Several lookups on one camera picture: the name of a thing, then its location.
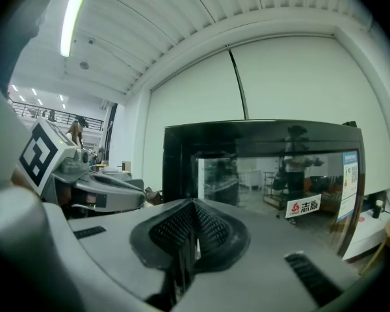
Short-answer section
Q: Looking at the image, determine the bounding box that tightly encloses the person's left forearm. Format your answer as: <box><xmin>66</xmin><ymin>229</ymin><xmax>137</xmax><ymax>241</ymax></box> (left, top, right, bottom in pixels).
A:
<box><xmin>11</xmin><ymin>166</ymin><xmax>31</xmax><ymax>189</ymax></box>

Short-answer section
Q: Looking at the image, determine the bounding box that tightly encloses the white table with bottles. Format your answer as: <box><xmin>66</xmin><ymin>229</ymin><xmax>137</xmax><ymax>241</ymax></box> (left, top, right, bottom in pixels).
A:
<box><xmin>342</xmin><ymin>205</ymin><xmax>390</xmax><ymax>262</ymax></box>

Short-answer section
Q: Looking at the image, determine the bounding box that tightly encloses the black cylindrical cup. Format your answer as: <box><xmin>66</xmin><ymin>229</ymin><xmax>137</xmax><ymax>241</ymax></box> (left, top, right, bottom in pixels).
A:
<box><xmin>372</xmin><ymin>200</ymin><xmax>385</xmax><ymax>220</ymax></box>

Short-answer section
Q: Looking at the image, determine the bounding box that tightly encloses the ceiling tube light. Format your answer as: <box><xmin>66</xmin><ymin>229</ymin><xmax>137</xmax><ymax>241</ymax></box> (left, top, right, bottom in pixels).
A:
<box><xmin>59</xmin><ymin>0</ymin><xmax>88</xmax><ymax>59</ymax></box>

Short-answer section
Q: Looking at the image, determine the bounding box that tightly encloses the black metal railing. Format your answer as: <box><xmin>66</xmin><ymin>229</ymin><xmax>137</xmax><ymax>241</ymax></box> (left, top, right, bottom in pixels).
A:
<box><xmin>8</xmin><ymin>100</ymin><xmax>105</xmax><ymax>127</ymax></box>

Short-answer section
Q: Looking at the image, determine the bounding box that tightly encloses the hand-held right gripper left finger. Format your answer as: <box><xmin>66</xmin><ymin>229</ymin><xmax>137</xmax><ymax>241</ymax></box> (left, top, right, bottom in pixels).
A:
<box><xmin>68</xmin><ymin>199</ymin><xmax>198</xmax><ymax>307</ymax></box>

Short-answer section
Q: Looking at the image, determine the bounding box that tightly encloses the dark handbag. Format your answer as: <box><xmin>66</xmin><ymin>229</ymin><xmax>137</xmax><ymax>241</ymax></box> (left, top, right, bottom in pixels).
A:
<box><xmin>144</xmin><ymin>187</ymin><xmax>165</xmax><ymax>206</ymax></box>

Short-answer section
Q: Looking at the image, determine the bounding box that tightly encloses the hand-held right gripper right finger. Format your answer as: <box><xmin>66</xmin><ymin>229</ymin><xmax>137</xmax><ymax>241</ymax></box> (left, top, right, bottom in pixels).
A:
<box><xmin>178</xmin><ymin>199</ymin><xmax>360</xmax><ymax>312</ymax></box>

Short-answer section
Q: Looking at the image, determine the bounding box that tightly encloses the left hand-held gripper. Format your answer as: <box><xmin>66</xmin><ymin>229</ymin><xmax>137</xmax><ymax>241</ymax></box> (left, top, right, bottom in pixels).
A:
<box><xmin>18</xmin><ymin>117</ymin><xmax>148</xmax><ymax>213</ymax></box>

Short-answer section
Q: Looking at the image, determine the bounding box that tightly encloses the person's black clothing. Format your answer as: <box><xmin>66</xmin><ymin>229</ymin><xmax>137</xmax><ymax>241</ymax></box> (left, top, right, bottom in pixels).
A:
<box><xmin>0</xmin><ymin>0</ymin><xmax>63</xmax><ymax>88</ymax></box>

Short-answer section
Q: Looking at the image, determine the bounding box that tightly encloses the black microwave oven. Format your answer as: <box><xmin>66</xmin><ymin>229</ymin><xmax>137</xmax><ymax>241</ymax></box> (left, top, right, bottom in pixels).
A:
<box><xmin>162</xmin><ymin>118</ymin><xmax>367</xmax><ymax>258</ymax></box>

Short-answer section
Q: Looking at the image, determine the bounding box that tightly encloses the white roller blind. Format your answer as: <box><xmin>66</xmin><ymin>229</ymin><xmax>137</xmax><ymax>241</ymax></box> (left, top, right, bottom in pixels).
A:
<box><xmin>145</xmin><ymin>49</ymin><xmax>248</xmax><ymax>192</ymax></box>
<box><xmin>229</xmin><ymin>35</ymin><xmax>390</xmax><ymax>197</ymax></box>

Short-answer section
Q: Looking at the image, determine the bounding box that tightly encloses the black window post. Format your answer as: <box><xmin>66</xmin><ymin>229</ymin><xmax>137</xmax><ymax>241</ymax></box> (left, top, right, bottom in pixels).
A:
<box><xmin>225</xmin><ymin>44</ymin><xmax>251</xmax><ymax>121</ymax></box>

